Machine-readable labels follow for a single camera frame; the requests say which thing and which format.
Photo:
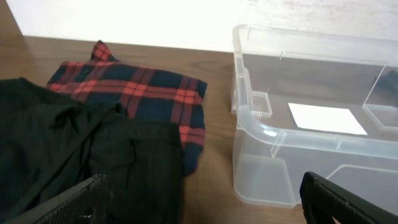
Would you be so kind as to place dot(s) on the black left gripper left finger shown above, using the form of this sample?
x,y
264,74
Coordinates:
x,y
86,203

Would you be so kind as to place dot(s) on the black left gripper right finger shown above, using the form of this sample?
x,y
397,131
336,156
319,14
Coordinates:
x,y
324,202

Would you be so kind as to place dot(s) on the black garment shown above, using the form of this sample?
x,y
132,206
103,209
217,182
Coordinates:
x,y
50,143

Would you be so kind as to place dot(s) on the clear plastic storage container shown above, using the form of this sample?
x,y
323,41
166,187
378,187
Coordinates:
x,y
310,102

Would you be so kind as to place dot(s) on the red navy plaid shirt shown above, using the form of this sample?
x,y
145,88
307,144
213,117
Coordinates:
x,y
145,93

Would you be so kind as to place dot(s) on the white label in container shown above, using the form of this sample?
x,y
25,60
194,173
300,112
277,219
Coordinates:
x,y
328,119

